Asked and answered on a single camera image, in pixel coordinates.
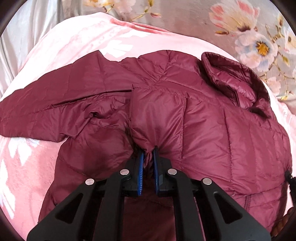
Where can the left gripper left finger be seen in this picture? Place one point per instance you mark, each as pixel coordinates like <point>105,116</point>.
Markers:
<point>94,211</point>

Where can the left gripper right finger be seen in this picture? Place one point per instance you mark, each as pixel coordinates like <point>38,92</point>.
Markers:
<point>202,210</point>

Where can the maroon puffer jacket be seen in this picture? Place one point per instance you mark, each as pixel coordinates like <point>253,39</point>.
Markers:
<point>210,116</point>

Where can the pink plush blanket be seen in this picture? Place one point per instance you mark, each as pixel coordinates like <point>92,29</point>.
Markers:
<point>27,164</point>

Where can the grey floral blanket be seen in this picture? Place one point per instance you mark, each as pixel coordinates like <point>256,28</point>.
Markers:
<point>254,32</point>

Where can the silver satin curtain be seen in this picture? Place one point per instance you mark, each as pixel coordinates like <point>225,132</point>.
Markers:
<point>26,28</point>

